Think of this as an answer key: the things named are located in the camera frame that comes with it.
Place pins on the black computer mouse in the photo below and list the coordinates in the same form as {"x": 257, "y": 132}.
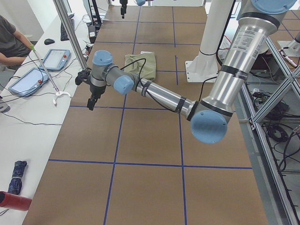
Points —
{"x": 49, "y": 41}

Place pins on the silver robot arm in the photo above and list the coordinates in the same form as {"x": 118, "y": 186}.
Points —
{"x": 141, "y": 2}
{"x": 210, "y": 115}

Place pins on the seated person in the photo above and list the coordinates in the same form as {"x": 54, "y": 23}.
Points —
{"x": 14, "y": 46}

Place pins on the red cylindrical bottle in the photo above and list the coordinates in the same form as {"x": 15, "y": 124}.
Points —
{"x": 15, "y": 202}

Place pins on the near blue teach pendant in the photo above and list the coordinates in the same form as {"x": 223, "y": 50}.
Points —
{"x": 29, "y": 83}

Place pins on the far blue teach pendant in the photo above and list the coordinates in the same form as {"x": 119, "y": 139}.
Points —
{"x": 56, "y": 59}

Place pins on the aluminium frame post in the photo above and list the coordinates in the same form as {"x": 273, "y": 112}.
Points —
{"x": 63, "y": 15}

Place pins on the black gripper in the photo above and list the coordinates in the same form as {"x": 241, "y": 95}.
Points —
{"x": 122, "y": 9}
{"x": 95, "y": 90}

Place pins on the grabber stick with white hook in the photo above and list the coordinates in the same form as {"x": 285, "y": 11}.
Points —
{"x": 58, "y": 92}

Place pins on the blue teach pendant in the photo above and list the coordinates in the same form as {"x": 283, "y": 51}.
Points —
{"x": 29, "y": 83}
{"x": 56, "y": 59}

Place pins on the folded dark blue umbrella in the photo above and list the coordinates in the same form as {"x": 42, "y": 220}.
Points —
{"x": 15, "y": 184}

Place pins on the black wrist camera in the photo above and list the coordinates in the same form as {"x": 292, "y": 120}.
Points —
{"x": 83, "y": 77}

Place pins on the olive green long-sleeve shirt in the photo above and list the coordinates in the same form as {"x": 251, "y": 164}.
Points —
{"x": 142, "y": 64}

